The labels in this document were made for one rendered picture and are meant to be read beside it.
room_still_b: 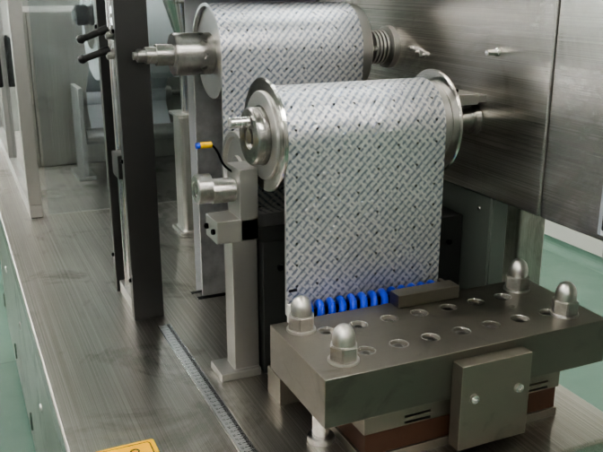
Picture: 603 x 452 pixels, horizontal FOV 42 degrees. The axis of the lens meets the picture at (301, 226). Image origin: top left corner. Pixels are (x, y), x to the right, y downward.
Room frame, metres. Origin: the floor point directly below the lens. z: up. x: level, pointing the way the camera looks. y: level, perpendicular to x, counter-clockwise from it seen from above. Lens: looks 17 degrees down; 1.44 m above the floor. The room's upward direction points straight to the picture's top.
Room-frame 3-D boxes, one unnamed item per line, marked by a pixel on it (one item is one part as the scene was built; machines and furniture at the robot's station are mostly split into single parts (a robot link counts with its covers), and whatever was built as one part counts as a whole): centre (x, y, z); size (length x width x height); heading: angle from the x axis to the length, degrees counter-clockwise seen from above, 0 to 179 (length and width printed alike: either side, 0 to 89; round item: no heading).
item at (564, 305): (0.94, -0.34, 1.05); 0.04 x 0.04 x 0.04
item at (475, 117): (1.13, -0.22, 1.25); 0.07 x 0.04 x 0.04; 114
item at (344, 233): (1.00, -0.09, 1.11); 0.23 x 0.01 x 0.18; 114
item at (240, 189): (1.03, 0.10, 1.05); 0.06 x 0.05 x 0.31; 114
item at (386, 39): (1.36, -0.12, 1.34); 0.07 x 0.07 x 0.07; 24
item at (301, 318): (0.89, 0.00, 1.05); 0.04 x 0.04 x 0.04
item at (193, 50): (1.23, 0.17, 1.34); 0.06 x 0.06 x 0.06; 24
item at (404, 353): (0.91, -0.18, 1.00); 0.40 x 0.16 x 0.06; 114
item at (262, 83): (1.01, 0.05, 1.25); 0.15 x 0.01 x 0.15; 24
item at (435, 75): (1.11, -0.19, 1.25); 0.15 x 0.01 x 0.15; 24
